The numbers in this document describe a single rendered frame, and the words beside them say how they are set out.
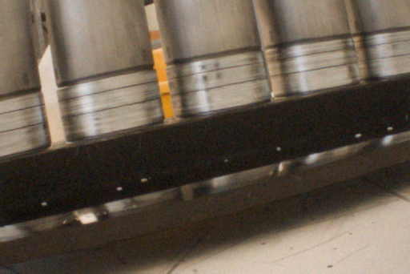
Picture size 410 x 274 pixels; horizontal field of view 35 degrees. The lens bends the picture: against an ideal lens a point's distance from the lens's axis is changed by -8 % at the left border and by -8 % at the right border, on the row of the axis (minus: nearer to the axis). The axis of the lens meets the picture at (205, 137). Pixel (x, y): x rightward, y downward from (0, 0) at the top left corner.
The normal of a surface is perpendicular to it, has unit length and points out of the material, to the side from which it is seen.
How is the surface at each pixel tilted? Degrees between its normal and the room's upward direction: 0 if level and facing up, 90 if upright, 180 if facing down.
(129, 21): 90
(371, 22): 90
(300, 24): 90
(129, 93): 90
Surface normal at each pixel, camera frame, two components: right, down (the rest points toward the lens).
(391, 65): -0.35, 0.14
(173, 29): -0.70, 0.19
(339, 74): 0.40, 0.00
